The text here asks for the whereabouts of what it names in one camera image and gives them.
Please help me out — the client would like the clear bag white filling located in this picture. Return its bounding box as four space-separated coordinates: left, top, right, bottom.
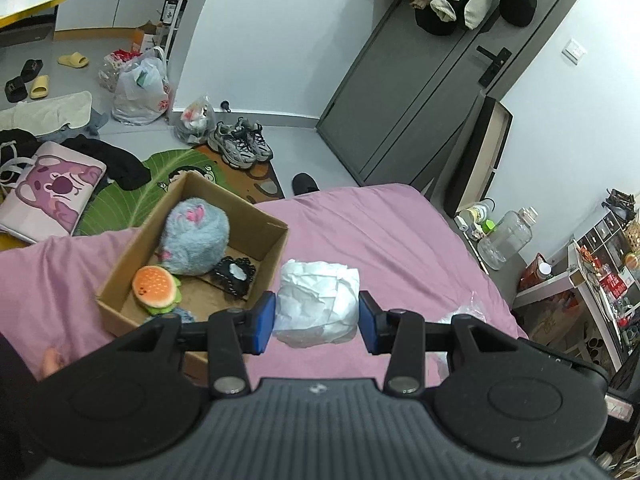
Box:
426 290 489 387

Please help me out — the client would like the blue denim fish toy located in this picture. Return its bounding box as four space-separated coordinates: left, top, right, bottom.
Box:
145 307 196 324

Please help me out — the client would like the black lace pouch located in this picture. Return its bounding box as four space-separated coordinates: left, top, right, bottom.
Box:
209 256 256 298

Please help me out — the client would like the burger plush toy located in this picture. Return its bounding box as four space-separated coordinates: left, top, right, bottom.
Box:
131 266 182 315

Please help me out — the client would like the white soft bundle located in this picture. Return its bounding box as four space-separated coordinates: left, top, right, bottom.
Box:
273 259 360 348

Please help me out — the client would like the fluffy blue plush toy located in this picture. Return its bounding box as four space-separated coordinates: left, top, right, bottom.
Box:
158 197 230 276

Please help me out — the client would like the person's left hand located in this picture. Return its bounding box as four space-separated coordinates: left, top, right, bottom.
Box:
40 348 65 379

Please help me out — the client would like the pink bed sheet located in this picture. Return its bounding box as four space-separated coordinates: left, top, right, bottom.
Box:
1 184 522 373

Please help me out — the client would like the open cardboard box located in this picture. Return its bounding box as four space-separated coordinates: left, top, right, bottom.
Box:
96 172 288 380

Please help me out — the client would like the large clear water jug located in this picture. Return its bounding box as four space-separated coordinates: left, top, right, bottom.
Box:
476 207 538 271

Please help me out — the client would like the black slipper by bed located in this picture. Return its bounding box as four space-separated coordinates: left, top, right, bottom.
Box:
291 172 319 196

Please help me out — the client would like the leaning black framed board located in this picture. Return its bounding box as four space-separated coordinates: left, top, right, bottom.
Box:
442 92 513 218

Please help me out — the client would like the green leaf cartoon rug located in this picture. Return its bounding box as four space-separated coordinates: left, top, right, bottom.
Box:
75 150 226 236

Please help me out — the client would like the black clothes pile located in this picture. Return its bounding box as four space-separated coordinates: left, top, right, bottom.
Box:
62 134 151 191

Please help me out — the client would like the grey sneaker left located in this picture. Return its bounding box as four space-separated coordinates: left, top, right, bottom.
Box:
206 122 257 170

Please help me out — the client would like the grey sneaker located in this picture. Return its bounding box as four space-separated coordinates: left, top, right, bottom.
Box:
206 122 257 170
236 117 273 162

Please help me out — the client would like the grey sneaker right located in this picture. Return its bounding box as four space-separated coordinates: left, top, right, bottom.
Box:
236 117 273 162

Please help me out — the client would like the white side shelf unit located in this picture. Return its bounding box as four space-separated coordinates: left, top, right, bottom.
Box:
512 190 639 374

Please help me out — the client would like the grey door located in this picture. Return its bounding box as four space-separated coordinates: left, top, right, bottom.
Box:
318 0 576 190

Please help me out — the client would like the small clear trash bag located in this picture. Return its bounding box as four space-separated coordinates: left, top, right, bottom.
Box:
174 96 215 146

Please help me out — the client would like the pink bear tote bag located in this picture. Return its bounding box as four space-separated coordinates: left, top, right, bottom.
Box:
1 142 106 244

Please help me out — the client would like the white plastic shopping bag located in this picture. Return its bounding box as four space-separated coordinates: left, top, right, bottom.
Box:
111 47 172 126

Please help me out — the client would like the white towel on floor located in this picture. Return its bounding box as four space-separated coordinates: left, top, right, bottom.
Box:
0 91 92 136

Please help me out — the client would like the yellow slipper far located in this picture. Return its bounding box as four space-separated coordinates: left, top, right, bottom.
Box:
58 52 90 70

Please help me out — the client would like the yellow slipper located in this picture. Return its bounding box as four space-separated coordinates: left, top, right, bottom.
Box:
58 52 90 70
29 75 50 100

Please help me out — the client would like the yellow slipper near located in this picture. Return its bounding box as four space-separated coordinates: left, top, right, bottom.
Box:
29 75 50 100

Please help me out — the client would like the small cardboard box on floor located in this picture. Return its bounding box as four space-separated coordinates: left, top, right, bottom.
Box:
130 21 157 54

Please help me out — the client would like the black slipper pair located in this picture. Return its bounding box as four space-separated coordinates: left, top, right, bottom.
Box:
4 58 43 104

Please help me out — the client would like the dark spray bottle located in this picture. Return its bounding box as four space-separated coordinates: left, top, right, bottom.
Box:
160 0 179 26

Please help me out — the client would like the black door handle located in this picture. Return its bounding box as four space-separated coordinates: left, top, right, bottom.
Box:
476 46 512 89

